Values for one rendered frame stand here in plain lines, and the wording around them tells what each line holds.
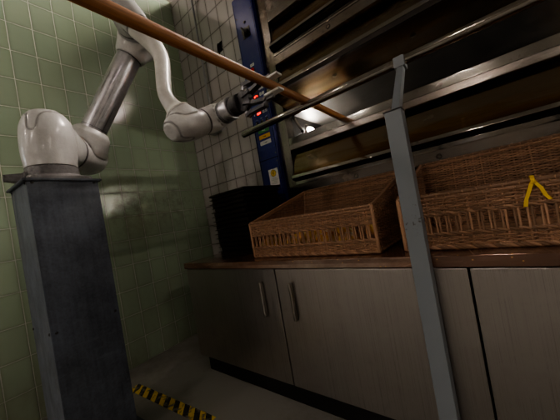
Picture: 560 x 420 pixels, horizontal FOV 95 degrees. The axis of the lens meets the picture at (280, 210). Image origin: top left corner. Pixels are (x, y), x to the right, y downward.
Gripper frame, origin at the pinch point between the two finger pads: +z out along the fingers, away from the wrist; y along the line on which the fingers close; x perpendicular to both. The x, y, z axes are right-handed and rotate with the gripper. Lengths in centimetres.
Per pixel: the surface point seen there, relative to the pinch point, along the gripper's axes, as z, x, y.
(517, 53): 69, -54, 3
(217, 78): -84, -55, -59
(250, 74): 1.5, 13.4, 1.6
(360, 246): 19, -4, 59
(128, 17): 1.7, 48.1, 1.8
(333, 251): 9, -5, 60
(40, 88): -124, 35, -43
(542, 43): 75, -54, 3
